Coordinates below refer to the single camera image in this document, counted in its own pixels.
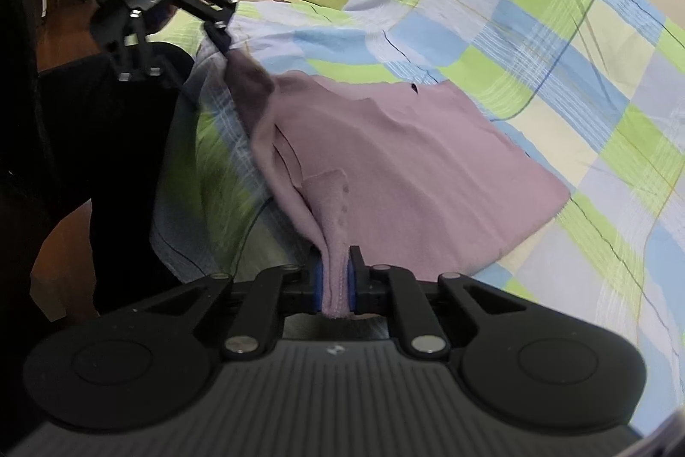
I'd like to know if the lilac purple garment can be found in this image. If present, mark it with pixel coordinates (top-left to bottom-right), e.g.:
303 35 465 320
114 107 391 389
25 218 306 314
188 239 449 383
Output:
224 50 570 318

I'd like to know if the checkered blue green bedsheet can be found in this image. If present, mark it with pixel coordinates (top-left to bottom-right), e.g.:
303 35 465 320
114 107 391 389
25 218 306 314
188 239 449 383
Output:
149 0 685 436

